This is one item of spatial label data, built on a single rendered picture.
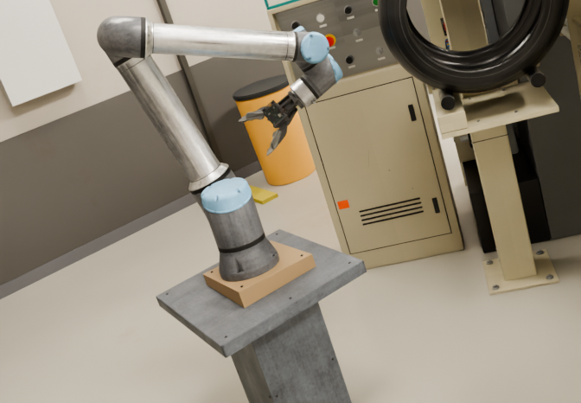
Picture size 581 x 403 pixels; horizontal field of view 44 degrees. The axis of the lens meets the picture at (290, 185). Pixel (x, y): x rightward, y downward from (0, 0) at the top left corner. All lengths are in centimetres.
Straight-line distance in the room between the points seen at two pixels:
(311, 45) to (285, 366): 97
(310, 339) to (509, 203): 104
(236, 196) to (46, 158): 277
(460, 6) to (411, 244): 118
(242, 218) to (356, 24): 124
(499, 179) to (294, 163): 218
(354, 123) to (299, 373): 125
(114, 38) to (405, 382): 151
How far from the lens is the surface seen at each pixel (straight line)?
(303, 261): 216
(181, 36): 209
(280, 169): 477
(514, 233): 294
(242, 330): 199
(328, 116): 311
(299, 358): 226
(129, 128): 486
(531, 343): 268
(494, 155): 280
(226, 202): 208
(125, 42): 208
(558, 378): 252
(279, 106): 230
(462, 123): 236
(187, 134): 223
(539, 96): 252
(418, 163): 317
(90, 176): 482
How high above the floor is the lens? 155
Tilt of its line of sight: 19 degrees down
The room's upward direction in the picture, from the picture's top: 18 degrees counter-clockwise
